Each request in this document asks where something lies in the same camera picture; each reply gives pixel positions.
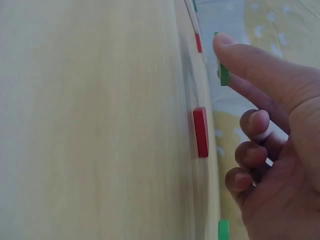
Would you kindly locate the person's right hand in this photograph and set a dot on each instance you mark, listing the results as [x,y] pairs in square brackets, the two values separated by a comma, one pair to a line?
[287,155]

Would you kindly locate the green wooden block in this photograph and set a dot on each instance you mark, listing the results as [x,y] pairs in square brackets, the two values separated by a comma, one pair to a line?
[223,230]
[195,5]
[224,75]

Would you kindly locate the red wooden block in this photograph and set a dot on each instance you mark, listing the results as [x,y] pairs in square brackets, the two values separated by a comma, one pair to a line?
[198,42]
[200,132]

